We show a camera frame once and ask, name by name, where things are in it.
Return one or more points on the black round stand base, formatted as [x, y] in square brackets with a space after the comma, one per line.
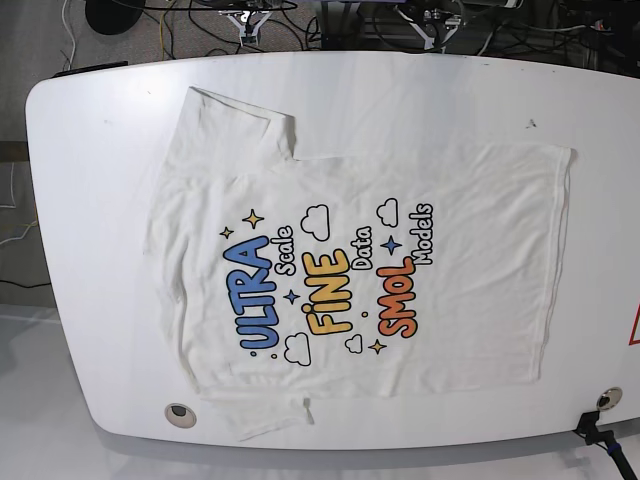
[107, 17]

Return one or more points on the right table cable grommet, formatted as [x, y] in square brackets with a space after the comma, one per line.
[609, 399]

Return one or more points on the white printed T-shirt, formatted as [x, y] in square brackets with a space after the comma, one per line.
[286, 281]

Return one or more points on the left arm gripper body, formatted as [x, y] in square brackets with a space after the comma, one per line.
[436, 28]

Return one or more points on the red white warning sticker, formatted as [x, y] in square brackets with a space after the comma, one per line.
[634, 335]

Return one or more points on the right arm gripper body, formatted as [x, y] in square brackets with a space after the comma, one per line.
[248, 23]

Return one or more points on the left table cable grommet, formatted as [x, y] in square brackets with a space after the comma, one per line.
[180, 416]

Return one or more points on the black clamp with cable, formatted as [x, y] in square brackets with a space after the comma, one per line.
[589, 432]

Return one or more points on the table cable grommet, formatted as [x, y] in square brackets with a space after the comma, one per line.
[180, 416]
[609, 399]

